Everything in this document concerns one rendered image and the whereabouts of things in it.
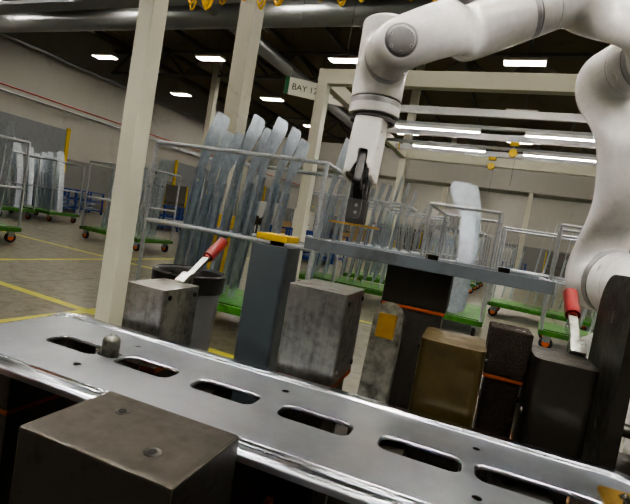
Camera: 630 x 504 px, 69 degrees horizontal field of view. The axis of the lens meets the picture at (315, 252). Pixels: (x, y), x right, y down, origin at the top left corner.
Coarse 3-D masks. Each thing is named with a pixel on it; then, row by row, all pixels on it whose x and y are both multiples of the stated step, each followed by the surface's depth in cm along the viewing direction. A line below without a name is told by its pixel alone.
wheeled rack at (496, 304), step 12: (504, 228) 887; (516, 228) 878; (504, 240) 972; (576, 240) 915; (540, 276) 859; (492, 288) 894; (492, 300) 915; (504, 300) 957; (492, 312) 899; (528, 312) 865; (540, 312) 856; (552, 312) 880; (588, 324) 823
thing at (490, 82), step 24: (336, 72) 673; (408, 72) 631; (432, 72) 618; (456, 72) 606; (480, 72) 594; (504, 72) 582; (336, 96) 738; (456, 144) 945; (504, 168) 1102; (528, 168) 1070; (552, 168) 1050; (576, 168) 1031
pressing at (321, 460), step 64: (64, 320) 63; (64, 384) 44; (128, 384) 46; (192, 384) 49; (256, 384) 52; (320, 384) 54; (256, 448) 38; (320, 448) 39; (448, 448) 44; (512, 448) 46
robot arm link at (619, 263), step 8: (608, 256) 84; (616, 256) 82; (624, 256) 81; (600, 264) 83; (608, 264) 81; (616, 264) 80; (624, 264) 78; (592, 272) 84; (600, 272) 82; (608, 272) 80; (616, 272) 79; (624, 272) 77; (592, 280) 83; (600, 280) 81; (592, 288) 83; (600, 288) 81; (592, 296) 84; (600, 296) 81; (592, 304) 85; (584, 336) 84; (592, 336) 81
